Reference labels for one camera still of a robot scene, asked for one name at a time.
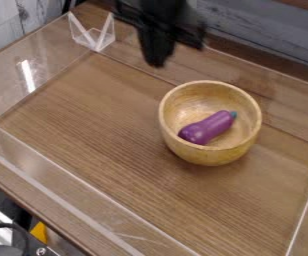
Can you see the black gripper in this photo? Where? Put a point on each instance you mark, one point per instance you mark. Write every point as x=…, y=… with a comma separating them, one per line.
x=173, y=21

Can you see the light wooden bowl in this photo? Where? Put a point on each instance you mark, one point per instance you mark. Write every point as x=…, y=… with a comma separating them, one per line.
x=190, y=103

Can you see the purple toy eggplant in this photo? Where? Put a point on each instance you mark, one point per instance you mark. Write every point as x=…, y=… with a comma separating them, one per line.
x=203, y=131

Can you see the clear acrylic tray walls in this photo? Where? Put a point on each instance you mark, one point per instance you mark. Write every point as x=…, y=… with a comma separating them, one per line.
x=86, y=164

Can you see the yellow and black equipment base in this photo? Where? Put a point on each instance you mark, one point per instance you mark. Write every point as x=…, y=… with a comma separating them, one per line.
x=58, y=246

